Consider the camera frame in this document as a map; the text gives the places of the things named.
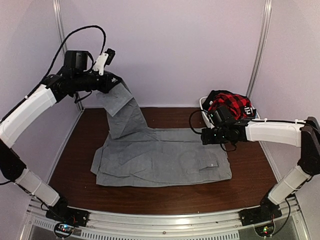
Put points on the white plastic basket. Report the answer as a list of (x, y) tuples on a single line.
[(207, 121)]

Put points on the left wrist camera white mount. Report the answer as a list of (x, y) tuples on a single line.
[(103, 59)]

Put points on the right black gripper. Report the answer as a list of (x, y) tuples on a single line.
[(207, 139)]

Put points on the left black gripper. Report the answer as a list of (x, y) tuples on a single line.
[(106, 85)]

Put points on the left circuit board with leds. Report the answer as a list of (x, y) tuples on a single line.
[(63, 230)]

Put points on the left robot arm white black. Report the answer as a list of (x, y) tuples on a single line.
[(73, 77)]

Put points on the left aluminium frame post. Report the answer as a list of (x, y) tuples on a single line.
[(61, 35)]

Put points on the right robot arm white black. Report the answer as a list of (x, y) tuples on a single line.
[(304, 135)]

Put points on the black shirt in basket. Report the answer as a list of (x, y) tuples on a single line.
[(212, 95)]

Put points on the red black plaid shirt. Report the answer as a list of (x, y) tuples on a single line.
[(239, 106)]

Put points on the grey long sleeve shirt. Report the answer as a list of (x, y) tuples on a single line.
[(137, 155)]

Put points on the circuit board with leds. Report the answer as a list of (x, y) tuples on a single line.
[(264, 230), (63, 230)]

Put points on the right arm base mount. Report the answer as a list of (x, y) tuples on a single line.
[(260, 214)]

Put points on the aluminium frame post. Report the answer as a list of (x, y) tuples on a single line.
[(61, 35), (264, 32)]

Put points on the right circuit board with leds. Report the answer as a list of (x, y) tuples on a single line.
[(264, 230)]

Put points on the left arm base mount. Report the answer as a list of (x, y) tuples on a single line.
[(69, 215)]

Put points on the right aluminium frame post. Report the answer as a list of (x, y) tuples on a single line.
[(264, 32)]

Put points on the front aluminium rail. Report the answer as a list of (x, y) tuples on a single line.
[(221, 225)]

